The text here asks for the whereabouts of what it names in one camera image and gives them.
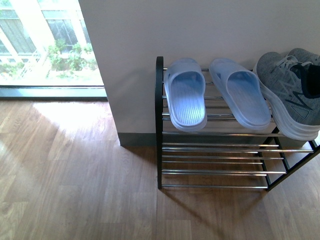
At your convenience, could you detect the light blue slide slipper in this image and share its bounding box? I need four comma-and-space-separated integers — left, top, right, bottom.
163, 58, 207, 132
209, 58, 271, 130

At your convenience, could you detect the black metal shoe rack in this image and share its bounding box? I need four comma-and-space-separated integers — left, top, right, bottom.
155, 56, 320, 191

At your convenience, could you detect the grey knit sneaker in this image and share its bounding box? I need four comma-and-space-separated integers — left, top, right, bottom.
287, 48, 320, 66
253, 52, 320, 141

